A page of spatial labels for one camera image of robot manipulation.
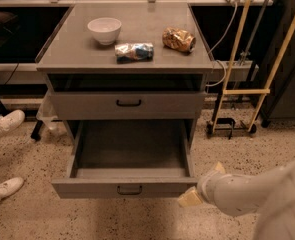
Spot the grey top drawer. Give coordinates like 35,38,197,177
49,92,204,120

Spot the crushed blue silver can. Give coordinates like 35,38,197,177
115,43,154,63

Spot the grey drawer cabinet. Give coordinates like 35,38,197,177
37,3,212,130

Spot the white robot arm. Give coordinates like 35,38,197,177
178,161,295,240

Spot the white sneaker upper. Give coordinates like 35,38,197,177
0,110,25,138

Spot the white ceramic bowl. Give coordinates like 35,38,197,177
87,17,122,45

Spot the white sneaker lower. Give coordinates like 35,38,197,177
0,177,24,201

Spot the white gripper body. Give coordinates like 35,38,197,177
197,170,225,204

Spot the clear plastic bag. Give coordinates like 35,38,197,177
36,93,66,136

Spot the white sneaker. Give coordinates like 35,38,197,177
0,177,24,201
0,110,25,138

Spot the white power cable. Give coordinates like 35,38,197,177
205,1,239,88

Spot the crushed gold can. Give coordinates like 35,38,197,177
162,27,196,53

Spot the grey cable tray rail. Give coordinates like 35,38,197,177
207,60,259,83

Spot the grey drawer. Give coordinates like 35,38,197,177
52,119,197,198
49,92,204,120

